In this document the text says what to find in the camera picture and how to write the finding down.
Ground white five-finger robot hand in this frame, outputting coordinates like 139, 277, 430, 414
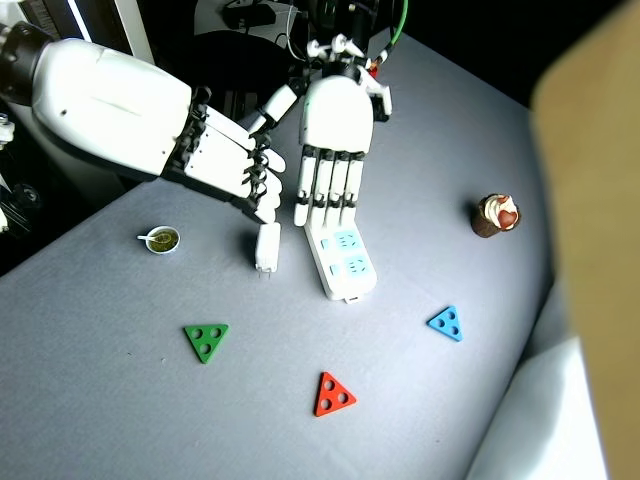
30, 37, 288, 226
248, 74, 376, 229

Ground white two-prong plug adapter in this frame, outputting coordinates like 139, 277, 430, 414
253, 221, 283, 280

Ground white power strip blue sockets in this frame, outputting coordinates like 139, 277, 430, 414
304, 223, 379, 305

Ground white panel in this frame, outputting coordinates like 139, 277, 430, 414
113, 0, 157, 65

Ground small black device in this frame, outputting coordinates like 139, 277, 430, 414
221, 1, 278, 29

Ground white toy soup bowl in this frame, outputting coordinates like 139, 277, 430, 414
136, 225, 181, 257

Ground brown toy cupcake white cream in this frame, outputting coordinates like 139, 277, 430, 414
470, 192, 523, 240

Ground blue triangle block three holes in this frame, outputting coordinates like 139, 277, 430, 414
425, 304, 465, 344

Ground green triangle block three holes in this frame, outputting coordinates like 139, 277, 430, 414
182, 322, 231, 365

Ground tan blurred board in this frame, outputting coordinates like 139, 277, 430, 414
530, 0, 640, 480

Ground red triangle block three holes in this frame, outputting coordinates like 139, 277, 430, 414
312, 370, 359, 418

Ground grey table cloth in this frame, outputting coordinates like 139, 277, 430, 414
0, 27, 609, 480

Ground green cable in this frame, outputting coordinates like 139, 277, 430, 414
383, 0, 410, 65

